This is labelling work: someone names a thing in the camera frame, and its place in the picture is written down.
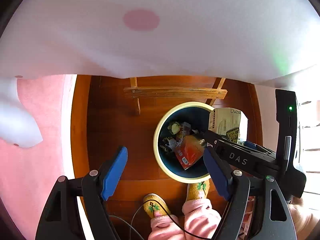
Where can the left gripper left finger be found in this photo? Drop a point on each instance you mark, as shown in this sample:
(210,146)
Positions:
(112,171)

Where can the pink bed sheet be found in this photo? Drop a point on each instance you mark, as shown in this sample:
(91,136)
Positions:
(32,159)

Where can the orange foil snack bag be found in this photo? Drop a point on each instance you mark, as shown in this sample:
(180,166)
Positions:
(190,151)

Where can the wooden table frame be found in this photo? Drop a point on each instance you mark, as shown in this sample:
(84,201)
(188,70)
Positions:
(211,94)

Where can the left yellow slipper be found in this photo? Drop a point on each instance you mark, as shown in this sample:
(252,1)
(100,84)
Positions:
(155,206)

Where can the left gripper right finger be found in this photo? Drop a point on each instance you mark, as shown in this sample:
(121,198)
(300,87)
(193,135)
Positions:
(219,172)

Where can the cartoon printed tablecloth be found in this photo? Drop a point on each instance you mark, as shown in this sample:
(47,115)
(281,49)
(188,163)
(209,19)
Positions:
(265,42)

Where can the yellow slipper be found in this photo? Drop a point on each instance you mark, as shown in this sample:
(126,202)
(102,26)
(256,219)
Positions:
(155,206)
(198,190)

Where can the cream rimmed trash bin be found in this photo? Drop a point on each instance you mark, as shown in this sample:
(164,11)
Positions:
(178,142)

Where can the right hand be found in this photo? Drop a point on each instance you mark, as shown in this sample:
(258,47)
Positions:
(305,222)

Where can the dark green Dubai box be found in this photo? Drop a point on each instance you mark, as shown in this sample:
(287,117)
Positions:
(230,123)

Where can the right yellow slipper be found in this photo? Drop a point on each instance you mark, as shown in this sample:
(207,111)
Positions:
(198,190)

